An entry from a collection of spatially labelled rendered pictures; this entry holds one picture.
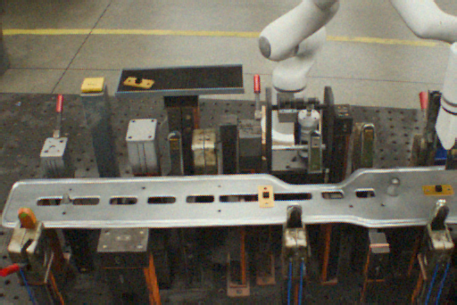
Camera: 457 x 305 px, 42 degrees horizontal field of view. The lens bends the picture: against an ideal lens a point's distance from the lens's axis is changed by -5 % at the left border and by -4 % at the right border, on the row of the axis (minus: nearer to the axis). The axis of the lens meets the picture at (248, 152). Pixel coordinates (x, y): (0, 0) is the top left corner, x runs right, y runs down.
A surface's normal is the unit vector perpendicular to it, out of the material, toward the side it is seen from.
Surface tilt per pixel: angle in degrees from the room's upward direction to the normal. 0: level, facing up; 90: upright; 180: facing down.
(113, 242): 0
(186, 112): 90
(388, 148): 0
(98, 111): 90
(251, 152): 90
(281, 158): 0
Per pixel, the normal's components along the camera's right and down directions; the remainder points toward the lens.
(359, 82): -0.01, -0.79
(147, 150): 0.03, 0.62
